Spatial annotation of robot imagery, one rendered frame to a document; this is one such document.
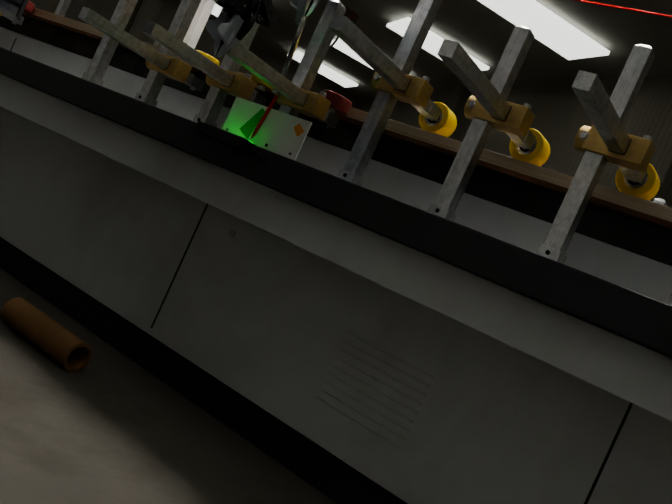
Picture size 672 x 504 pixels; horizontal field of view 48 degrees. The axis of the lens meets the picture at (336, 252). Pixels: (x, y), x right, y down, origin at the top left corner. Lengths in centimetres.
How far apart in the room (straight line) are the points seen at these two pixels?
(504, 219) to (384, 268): 32
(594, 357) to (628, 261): 30
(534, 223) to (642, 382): 48
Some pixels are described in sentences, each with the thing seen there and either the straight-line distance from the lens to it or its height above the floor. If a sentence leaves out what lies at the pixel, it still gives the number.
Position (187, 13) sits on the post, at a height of 98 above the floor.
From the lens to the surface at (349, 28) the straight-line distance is 151.
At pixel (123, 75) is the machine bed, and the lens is 269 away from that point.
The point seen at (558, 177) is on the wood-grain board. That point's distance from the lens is 170.
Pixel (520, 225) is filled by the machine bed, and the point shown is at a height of 77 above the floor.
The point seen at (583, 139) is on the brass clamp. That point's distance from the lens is 153.
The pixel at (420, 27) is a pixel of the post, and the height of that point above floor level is 108.
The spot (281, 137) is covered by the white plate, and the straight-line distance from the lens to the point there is 185.
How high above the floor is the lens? 55
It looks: level
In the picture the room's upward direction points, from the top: 25 degrees clockwise
